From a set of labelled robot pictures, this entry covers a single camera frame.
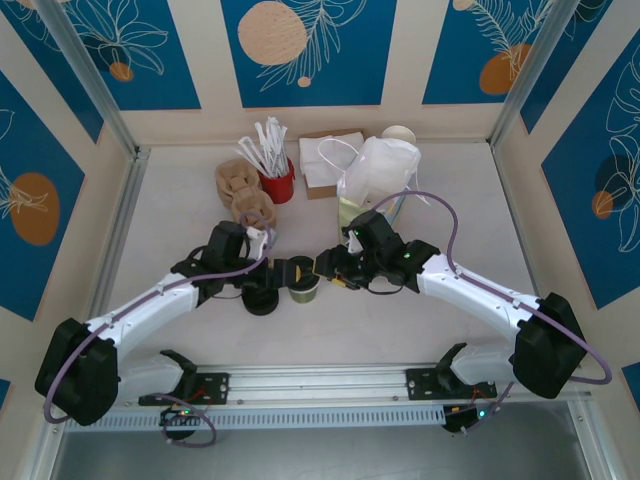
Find green paper coffee cup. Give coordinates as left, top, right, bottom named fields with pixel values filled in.
left=288, top=279, right=322, bottom=305

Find floral paper gift bag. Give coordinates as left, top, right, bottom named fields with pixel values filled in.
left=318, top=135, right=432, bottom=247

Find stack of black cup lids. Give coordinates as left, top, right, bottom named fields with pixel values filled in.
left=240, top=287, right=281, bottom=317

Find stack of pulp cup carriers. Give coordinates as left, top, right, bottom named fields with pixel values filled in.
left=214, top=158, right=264, bottom=204

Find red straw holder cup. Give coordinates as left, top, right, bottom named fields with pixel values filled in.
left=257, top=157, right=297, bottom=205

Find stack of white napkins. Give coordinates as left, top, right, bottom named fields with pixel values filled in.
left=298, top=128, right=372, bottom=202

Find white wrapped straw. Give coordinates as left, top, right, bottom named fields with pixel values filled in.
left=236, top=134, right=269, bottom=176
left=268, top=116, right=282, bottom=176
left=254, top=120, right=275, bottom=177
left=277, top=124, right=291, bottom=174

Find stack of white paper cups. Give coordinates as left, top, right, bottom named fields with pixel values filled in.
left=381, top=124, right=417, bottom=147

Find white napkin stack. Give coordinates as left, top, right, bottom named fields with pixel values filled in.
left=298, top=130, right=366, bottom=180

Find black controller board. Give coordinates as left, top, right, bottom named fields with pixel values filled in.
left=442, top=403, right=495, bottom=437
left=158, top=404, right=195, bottom=442

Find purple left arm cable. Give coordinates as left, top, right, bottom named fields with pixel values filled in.
left=43, top=210, right=277, bottom=448

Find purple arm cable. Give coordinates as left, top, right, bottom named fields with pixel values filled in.
left=372, top=191, right=612, bottom=431
left=43, top=210, right=277, bottom=448

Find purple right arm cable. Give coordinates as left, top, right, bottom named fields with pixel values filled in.
left=372, top=191, right=612, bottom=431

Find aluminium table side rail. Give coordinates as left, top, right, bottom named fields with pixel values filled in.
left=99, top=147, right=151, bottom=301

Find aluminium mounting rail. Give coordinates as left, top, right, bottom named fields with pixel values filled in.
left=114, top=362, right=594, bottom=407

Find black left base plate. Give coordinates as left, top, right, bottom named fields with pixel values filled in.
left=138, top=372, right=231, bottom=406

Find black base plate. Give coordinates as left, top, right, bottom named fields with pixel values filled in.
left=138, top=372, right=231, bottom=406
left=405, top=367, right=499, bottom=401

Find grey slotted cable duct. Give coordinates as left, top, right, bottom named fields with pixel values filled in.
left=62, top=403, right=447, bottom=434

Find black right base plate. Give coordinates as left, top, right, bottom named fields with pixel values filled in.
left=405, top=367, right=499, bottom=401

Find aluminium frame post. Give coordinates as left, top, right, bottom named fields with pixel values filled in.
left=37, top=0, right=151, bottom=161
left=489, top=0, right=585, bottom=151

